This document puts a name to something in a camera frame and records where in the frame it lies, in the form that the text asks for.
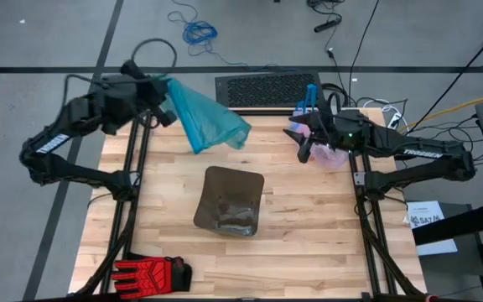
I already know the thin black pole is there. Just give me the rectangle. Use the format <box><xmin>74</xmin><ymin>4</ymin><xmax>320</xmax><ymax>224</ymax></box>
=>
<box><xmin>408</xmin><ymin>12</ymin><xmax>483</xmax><ymax>136</ymax></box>

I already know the yellow floor cable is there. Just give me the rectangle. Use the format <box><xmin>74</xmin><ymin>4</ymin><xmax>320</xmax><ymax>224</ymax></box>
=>
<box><xmin>407</xmin><ymin>91</ymin><xmax>483</xmax><ymax>128</ymax></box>

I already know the black aluminium table frame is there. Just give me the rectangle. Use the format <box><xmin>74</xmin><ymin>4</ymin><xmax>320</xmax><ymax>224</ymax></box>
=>
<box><xmin>73</xmin><ymin>107</ymin><xmax>428</xmax><ymax>302</ymax></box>

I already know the white printed paper sheet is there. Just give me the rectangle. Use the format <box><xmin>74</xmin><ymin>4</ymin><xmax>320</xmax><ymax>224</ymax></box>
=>
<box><xmin>405</xmin><ymin>200</ymin><xmax>459</xmax><ymax>257</ymax></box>

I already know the black power strip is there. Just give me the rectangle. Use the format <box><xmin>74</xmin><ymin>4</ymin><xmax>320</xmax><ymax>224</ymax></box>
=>
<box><xmin>313</xmin><ymin>15</ymin><xmax>343</xmax><ymax>34</ymax></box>

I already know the black cable bundle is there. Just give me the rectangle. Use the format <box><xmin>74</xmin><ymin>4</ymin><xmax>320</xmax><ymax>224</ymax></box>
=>
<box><xmin>306</xmin><ymin>0</ymin><xmax>346</xmax><ymax>18</ymax></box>

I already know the long thin black cable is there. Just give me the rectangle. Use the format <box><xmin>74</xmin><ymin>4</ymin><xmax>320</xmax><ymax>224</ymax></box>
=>
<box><xmin>347</xmin><ymin>0</ymin><xmax>381</xmax><ymax>107</ymax></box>

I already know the red black work glove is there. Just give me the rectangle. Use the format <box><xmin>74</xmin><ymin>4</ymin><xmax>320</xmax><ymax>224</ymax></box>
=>
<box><xmin>110</xmin><ymin>255</ymin><xmax>193</xmax><ymax>301</ymax></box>

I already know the black left camera cable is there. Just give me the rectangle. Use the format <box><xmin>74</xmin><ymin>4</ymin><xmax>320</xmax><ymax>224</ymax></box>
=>
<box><xmin>131</xmin><ymin>38</ymin><xmax>179</xmax><ymax>68</ymax></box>

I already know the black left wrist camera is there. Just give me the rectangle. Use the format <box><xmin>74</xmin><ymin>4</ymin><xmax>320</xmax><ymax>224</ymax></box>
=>
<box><xmin>119</xmin><ymin>59</ymin><xmax>146</xmax><ymax>81</ymax></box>

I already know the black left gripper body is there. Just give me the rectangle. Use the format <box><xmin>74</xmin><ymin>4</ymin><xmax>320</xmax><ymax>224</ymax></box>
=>
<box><xmin>93</xmin><ymin>60</ymin><xmax>172</xmax><ymax>128</ymax></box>

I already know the grey trash bin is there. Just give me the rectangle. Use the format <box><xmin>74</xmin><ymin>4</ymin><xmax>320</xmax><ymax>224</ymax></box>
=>
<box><xmin>193</xmin><ymin>165</ymin><xmax>266</xmax><ymax>237</ymax></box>

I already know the black slanted bar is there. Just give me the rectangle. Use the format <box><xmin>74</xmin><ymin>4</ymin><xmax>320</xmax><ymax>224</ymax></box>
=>
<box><xmin>412</xmin><ymin>200</ymin><xmax>483</xmax><ymax>247</ymax></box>

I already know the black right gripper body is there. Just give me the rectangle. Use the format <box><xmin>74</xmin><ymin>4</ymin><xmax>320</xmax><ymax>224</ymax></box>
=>
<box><xmin>309</xmin><ymin>108</ymin><xmax>373</xmax><ymax>152</ymax></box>

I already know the teal plastic trash bag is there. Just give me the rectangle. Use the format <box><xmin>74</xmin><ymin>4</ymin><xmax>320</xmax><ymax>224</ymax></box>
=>
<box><xmin>157</xmin><ymin>74</ymin><xmax>252</xmax><ymax>155</ymax></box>

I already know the blue coiled cable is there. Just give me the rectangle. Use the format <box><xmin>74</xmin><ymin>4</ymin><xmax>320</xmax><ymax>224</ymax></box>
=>
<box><xmin>167</xmin><ymin>0</ymin><xmax>298</xmax><ymax>73</ymax></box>

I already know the translucent white trash bag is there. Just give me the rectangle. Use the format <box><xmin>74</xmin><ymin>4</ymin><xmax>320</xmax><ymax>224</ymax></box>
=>
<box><xmin>288</xmin><ymin>83</ymin><xmax>351</xmax><ymax>169</ymax></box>

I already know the grey cabinet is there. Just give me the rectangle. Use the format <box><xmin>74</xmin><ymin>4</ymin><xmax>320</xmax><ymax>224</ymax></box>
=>
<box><xmin>417</xmin><ymin>203</ymin><xmax>483</xmax><ymax>302</ymax></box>

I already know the black perforated computer case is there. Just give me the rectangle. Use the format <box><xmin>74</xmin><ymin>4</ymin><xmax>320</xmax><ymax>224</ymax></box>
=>
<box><xmin>215</xmin><ymin>70</ymin><xmax>327</xmax><ymax>109</ymax></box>

